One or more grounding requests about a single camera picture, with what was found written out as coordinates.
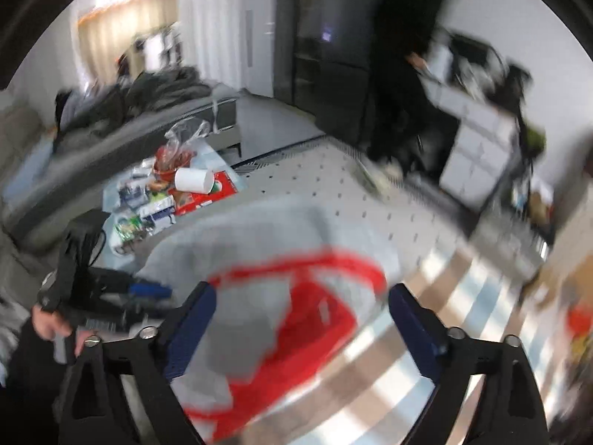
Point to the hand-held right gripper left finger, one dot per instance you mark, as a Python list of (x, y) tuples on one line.
[(190, 329)]

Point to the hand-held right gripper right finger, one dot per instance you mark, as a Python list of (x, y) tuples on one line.
[(417, 333)]

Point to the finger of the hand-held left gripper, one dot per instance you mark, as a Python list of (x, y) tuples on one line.
[(150, 291)]

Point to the grey printed hoodie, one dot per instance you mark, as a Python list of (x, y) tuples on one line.
[(259, 241)]

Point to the person's left forearm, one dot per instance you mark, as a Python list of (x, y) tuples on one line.
[(28, 366)]

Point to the person's left hand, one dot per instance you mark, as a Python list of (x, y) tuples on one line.
[(46, 324)]

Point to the checked bed cover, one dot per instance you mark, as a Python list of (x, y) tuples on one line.
[(463, 278)]

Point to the grey sofa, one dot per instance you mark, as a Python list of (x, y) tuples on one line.
[(69, 171)]

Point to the white paper roll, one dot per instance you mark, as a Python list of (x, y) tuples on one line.
[(194, 180)]

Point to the red flat box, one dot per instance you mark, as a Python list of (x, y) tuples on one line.
[(222, 190)]

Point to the low coffee table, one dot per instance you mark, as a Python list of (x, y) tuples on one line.
[(208, 157)]

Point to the clear plastic bag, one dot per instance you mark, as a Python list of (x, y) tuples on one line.
[(185, 143)]

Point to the red plastic bag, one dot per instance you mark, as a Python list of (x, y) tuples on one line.
[(581, 324)]

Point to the patterned floor rug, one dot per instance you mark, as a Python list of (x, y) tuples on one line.
[(324, 181)]

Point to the white desk with drawers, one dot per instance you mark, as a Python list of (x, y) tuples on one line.
[(477, 148)]

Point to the dark blanket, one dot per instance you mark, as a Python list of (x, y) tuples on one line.
[(153, 92)]

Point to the beige curtain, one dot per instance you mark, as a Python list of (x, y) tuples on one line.
[(120, 32)]

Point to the black paper bag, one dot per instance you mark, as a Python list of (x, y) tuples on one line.
[(516, 83)]

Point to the dark refrigerator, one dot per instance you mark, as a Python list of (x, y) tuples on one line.
[(324, 55)]

